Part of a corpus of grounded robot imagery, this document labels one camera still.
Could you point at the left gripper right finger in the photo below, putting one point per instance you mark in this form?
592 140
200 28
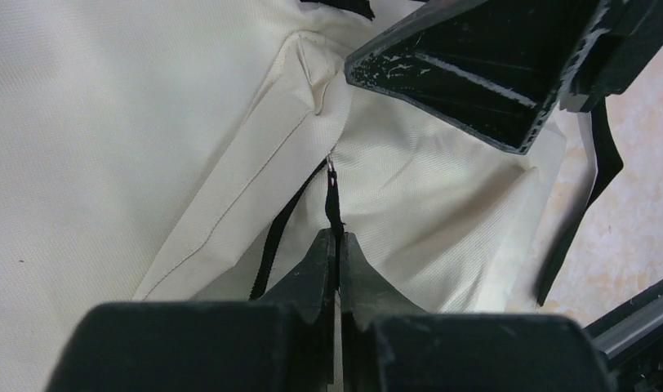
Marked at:
391 344

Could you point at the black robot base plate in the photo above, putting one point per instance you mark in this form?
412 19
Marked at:
630 339

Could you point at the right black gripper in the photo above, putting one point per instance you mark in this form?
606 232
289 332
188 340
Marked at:
496 69

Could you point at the beige canvas backpack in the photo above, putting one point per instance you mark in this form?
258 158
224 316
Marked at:
146 147

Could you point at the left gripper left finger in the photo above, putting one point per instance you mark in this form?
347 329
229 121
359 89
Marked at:
283 341

